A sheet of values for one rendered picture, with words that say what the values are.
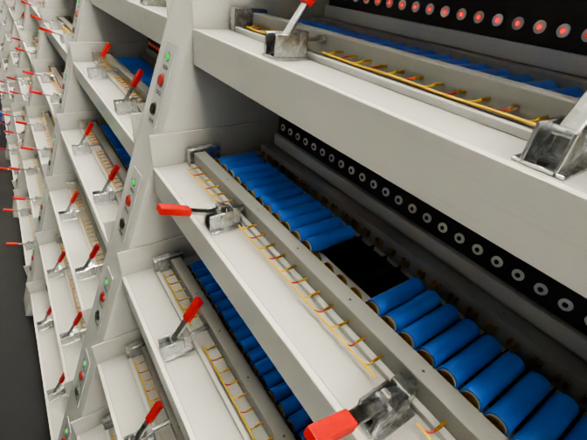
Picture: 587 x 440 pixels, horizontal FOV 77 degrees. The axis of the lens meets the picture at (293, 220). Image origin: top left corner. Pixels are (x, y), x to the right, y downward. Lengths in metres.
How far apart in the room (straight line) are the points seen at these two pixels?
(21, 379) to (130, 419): 0.76
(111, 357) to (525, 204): 0.73
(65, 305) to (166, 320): 0.65
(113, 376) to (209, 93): 0.52
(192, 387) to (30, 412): 0.90
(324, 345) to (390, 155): 0.17
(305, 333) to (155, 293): 0.35
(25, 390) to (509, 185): 1.37
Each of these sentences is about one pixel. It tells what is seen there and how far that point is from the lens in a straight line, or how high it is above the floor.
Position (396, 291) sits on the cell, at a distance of 0.37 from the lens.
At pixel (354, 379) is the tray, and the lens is 0.32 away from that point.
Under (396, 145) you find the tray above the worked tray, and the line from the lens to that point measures 0.27.
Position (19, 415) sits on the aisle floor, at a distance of 1.38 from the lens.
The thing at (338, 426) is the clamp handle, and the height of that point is 0.93.
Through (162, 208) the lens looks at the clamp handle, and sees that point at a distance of 0.40.
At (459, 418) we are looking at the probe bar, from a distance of 0.30.
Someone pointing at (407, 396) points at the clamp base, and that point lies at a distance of 0.29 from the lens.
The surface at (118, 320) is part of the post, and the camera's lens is 0.75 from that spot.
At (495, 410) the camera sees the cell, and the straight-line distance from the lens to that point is 0.32.
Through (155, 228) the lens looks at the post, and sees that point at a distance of 0.64.
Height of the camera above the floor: 1.10
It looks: 20 degrees down
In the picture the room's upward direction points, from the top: 24 degrees clockwise
